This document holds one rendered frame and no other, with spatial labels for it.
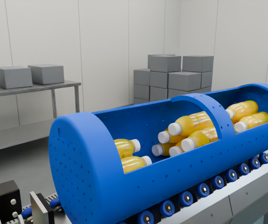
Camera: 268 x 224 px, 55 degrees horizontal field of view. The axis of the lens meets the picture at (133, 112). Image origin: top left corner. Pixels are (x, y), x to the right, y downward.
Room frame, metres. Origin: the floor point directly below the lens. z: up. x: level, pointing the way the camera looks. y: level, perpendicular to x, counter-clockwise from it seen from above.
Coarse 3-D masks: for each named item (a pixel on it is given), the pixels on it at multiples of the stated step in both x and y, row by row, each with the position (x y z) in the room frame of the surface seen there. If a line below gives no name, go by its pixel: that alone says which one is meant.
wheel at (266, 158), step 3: (261, 153) 0.93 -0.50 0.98; (264, 153) 0.93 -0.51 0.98; (261, 156) 0.92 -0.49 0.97; (264, 156) 0.92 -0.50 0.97; (267, 156) 0.93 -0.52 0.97; (261, 159) 0.91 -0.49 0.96; (264, 159) 0.91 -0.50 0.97; (267, 159) 0.92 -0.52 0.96; (264, 162) 0.91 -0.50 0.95; (267, 162) 0.91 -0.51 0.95
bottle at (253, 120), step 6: (252, 114) 0.96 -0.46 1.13; (258, 114) 0.96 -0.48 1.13; (264, 114) 0.97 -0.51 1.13; (240, 120) 0.92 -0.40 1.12; (246, 120) 0.91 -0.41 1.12; (252, 120) 0.91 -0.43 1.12; (258, 120) 0.92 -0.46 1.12; (264, 120) 0.94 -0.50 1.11; (246, 126) 0.89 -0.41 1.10; (252, 126) 0.89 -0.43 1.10
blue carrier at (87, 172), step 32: (192, 96) 0.79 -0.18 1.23; (224, 96) 1.11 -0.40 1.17; (256, 96) 1.09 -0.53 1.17; (64, 128) 0.56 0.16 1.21; (96, 128) 0.53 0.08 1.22; (128, 128) 0.82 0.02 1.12; (160, 128) 0.91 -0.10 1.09; (224, 128) 0.71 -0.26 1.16; (256, 128) 0.80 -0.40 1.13; (64, 160) 0.57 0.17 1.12; (96, 160) 0.47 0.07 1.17; (160, 160) 0.55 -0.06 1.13; (192, 160) 0.61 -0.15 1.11; (224, 160) 0.70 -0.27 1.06; (64, 192) 0.58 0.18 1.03; (96, 192) 0.45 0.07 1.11; (128, 192) 0.48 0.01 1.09; (160, 192) 0.55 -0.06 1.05
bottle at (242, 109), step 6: (240, 102) 1.00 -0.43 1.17; (246, 102) 1.00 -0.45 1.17; (252, 102) 1.02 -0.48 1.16; (228, 108) 0.96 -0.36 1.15; (234, 108) 0.95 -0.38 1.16; (240, 108) 0.95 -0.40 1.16; (246, 108) 0.97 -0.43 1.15; (252, 108) 0.99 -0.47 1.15; (258, 108) 1.01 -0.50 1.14; (234, 114) 0.93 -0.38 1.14; (240, 114) 0.94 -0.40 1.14; (246, 114) 0.96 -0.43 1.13; (234, 120) 0.95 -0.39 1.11
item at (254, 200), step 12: (204, 180) 0.82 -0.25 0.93; (264, 180) 0.89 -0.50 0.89; (192, 192) 0.74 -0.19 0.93; (240, 192) 0.80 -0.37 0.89; (252, 192) 0.83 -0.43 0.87; (264, 192) 0.87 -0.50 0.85; (156, 204) 0.68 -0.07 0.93; (216, 204) 0.72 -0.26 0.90; (228, 204) 0.75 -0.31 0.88; (240, 204) 0.78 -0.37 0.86; (252, 204) 0.82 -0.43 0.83; (264, 204) 0.95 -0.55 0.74; (60, 216) 0.62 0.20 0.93; (132, 216) 0.62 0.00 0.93; (156, 216) 0.62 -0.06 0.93; (192, 216) 0.65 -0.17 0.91; (204, 216) 0.68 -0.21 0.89; (216, 216) 0.70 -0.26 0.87; (228, 216) 0.73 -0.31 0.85; (240, 216) 0.80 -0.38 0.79; (252, 216) 0.92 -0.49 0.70
